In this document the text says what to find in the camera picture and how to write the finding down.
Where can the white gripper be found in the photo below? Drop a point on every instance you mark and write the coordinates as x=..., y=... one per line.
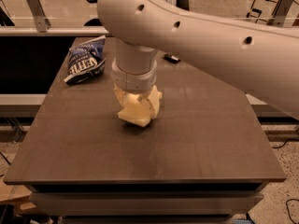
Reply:
x=133, y=80

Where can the wheeled metal cart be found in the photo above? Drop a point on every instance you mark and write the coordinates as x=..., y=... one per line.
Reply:
x=262, y=10

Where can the brown wooden table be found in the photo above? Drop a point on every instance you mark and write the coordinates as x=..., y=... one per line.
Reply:
x=205, y=155

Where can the left metal railing bracket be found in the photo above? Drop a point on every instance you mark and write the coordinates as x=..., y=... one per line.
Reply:
x=42, y=23

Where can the cardboard box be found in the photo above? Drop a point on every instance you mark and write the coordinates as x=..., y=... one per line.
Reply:
x=18, y=196

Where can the yellow sponge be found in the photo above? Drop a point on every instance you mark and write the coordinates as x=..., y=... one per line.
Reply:
x=135, y=110

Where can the blue kettle chips bag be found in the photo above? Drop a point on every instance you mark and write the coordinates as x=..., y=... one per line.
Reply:
x=86, y=60

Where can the black office chair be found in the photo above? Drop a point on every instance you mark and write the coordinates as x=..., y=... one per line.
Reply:
x=91, y=18

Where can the right metal railing bracket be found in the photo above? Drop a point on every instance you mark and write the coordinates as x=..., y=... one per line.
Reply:
x=282, y=15

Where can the metal railing bracket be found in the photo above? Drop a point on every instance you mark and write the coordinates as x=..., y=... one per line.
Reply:
x=282, y=15
x=42, y=23

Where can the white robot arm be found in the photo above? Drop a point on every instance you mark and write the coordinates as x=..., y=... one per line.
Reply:
x=260, y=60

